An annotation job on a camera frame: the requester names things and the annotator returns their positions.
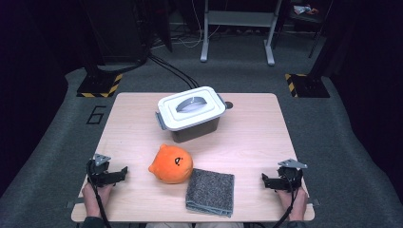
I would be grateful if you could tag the person's left hand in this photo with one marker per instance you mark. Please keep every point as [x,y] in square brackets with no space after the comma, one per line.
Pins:
[88,202]

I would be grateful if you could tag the white box lid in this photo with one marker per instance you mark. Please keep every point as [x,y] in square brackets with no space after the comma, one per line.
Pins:
[190,109]

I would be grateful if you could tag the person's right hand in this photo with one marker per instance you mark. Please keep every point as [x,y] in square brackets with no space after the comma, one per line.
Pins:
[301,205]

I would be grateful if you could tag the grey tape tab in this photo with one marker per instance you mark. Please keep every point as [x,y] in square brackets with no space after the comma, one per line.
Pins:
[70,204]
[313,202]

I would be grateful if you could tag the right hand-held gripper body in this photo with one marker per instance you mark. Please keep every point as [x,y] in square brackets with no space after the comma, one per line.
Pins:
[286,174]

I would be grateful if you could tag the white metal stand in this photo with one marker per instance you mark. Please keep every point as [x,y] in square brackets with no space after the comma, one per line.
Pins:
[240,18]

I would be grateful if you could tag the black cabinet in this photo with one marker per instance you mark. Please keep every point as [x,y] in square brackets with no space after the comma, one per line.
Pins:
[117,28]

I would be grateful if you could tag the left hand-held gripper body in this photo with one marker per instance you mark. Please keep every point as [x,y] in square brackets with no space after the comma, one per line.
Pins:
[96,169]

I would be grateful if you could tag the small white orange object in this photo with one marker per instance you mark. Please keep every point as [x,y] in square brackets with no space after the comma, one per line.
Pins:
[304,9]

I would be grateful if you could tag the orange plush toy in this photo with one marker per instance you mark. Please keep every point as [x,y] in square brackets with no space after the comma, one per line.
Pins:
[171,164]

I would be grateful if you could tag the grey fluffy towel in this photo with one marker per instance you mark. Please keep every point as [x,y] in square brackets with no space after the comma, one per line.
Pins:
[210,193]

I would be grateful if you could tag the grey transparent storage box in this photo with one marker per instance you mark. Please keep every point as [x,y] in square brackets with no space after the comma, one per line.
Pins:
[196,133]

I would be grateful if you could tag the black yellow striped stand base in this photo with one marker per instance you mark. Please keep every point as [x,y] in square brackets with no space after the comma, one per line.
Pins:
[309,87]
[99,87]

